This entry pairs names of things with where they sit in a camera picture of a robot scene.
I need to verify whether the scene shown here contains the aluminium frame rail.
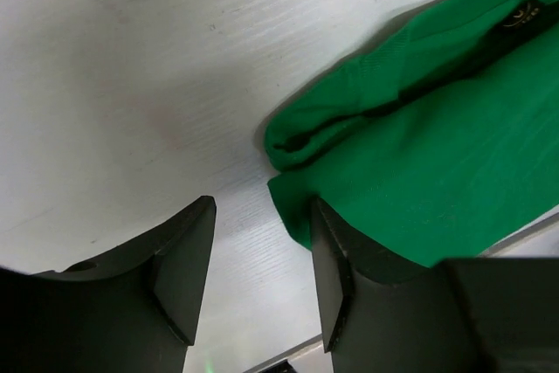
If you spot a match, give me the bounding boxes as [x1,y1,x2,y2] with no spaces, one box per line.
[245,335,322,373]

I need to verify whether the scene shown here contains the green t shirt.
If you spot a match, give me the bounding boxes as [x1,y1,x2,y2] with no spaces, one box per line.
[264,0,558,266]

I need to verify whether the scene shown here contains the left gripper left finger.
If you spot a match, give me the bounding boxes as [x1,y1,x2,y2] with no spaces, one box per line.
[1,196,217,372]

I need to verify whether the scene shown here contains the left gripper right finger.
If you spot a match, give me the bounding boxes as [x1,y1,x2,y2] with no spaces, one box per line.
[310,198,558,372]

